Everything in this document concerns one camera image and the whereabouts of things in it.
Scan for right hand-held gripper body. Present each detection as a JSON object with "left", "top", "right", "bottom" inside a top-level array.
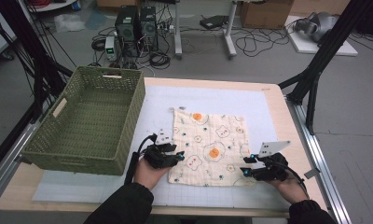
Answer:
[{"left": 254, "top": 140, "right": 292, "bottom": 182}]

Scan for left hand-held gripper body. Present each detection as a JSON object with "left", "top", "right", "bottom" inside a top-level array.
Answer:
[{"left": 143, "top": 129, "right": 173, "bottom": 170}]

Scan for cream printed cloth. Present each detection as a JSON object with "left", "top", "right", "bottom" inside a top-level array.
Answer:
[{"left": 167, "top": 106, "right": 258, "bottom": 188}]

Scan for green woven basket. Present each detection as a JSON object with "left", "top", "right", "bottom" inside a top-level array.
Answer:
[{"left": 21, "top": 65, "right": 146, "bottom": 175}]

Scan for person's left hand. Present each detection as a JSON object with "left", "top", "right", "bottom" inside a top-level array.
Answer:
[{"left": 133, "top": 157, "right": 173, "bottom": 190}]

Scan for person's right hand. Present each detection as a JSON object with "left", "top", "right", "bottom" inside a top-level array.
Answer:
[{"left": 267, "top": 176, "right": 309, "bottom": 205}]

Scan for white grid mat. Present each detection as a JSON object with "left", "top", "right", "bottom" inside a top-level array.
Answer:
[{"left": 32, "top": 85, "right": 293, "bottom": 210}]

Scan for white desk leg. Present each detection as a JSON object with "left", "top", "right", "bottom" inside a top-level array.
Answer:
[
  {"left": 223, "top": 0, "right": 239, "bottom": 60},
  {"left": 173, "top": 0, "right": 184, "bottom": 60}
]

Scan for white bench power supply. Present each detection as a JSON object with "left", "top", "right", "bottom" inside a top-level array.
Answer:
[{"left": 104, "top": 35, "right": 119, "bottom": 63}]

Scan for white power strip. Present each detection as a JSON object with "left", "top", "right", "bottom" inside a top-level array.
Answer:
[{"left": 156, "top": 23, "right": 176, "bottom": 35}]

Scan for black computer tower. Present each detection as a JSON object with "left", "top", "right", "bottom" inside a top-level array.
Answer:
[
  {"left": 139, "top": 6, "right": 159, "bottom": 52},
  {"left": 114, "top": 5, "right": 141, "bottom": 58}
]

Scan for white floor board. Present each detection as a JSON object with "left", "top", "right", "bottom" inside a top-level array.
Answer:
[{"left": 285, "top": 15, "right": 359, "bottom": 57}]

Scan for black flat device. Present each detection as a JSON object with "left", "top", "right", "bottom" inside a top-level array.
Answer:
[{"left": 199, "top": 14, "right": 229, "bottom": 31}]

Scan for large cardboard box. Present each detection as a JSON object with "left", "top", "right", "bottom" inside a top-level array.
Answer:
[{"left": 239, "top": 0, "right": 295, "bottom": 30}]

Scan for teal floor sheet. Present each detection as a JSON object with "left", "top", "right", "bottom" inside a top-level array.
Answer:
[{"left": 84, "top": 9, "right": 110, "bottom": 31}]

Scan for clear plastic bag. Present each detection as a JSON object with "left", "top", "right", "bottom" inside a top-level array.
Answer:
[{"left": 53, "top": 13, "right": 87, "bottom": 34}]

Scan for right hand-held gripper cable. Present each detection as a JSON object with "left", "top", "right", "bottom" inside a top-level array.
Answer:
[{"left": 277, "top": 161, "right": 311, "bottom": 200}]

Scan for grey metal bracket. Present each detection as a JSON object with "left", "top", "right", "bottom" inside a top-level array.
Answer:
[{"left": 303, "top": 167, "right": 322, "bottom": 180}]

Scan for aluminium rail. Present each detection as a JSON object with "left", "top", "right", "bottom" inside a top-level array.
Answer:
[
  {"left": 0, "top": 120, "right": 41, "bottom": 203},
  {"left": 285, "top": 96, "right": 352, "bottom": 224}
]

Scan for coiled black cable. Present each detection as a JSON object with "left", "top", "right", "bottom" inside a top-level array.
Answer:
[{"left": 148, "top": 50, "right": 172, "bottom": 70}]

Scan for tangled black floor cable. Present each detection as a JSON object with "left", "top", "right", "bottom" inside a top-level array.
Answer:
[{"left": 234, "top": 27, "right": 291, "bottom": 58}]

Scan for black frame stand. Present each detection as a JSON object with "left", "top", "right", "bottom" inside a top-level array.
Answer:
[
  {"left": 0, "top": 0, "right": 75, "bottom": 175},
  {"left": 277, "top": 0, "right": 373, "bottom": 135}
]

